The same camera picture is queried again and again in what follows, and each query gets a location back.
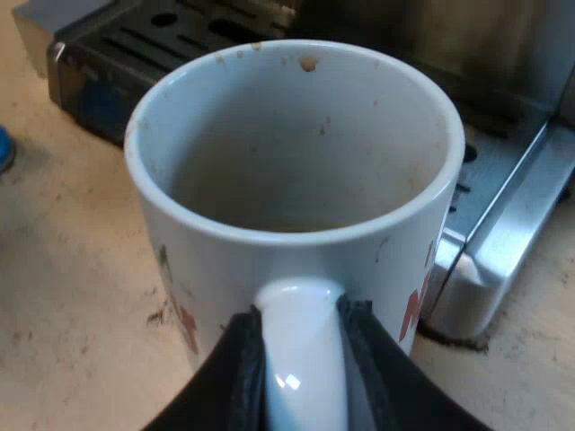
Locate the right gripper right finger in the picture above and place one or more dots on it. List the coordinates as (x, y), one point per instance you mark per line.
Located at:
(391, 386)

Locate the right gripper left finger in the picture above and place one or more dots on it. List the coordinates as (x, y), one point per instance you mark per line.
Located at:
(224, 386)

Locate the white mug with red and black print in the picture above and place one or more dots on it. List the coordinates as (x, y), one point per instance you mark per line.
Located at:
(292, 148)

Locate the steel espresso machine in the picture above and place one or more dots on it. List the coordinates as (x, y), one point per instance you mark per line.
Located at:
(494, 90)

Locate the bright blue tamper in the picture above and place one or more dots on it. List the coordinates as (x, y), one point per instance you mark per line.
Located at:
(5, 148)

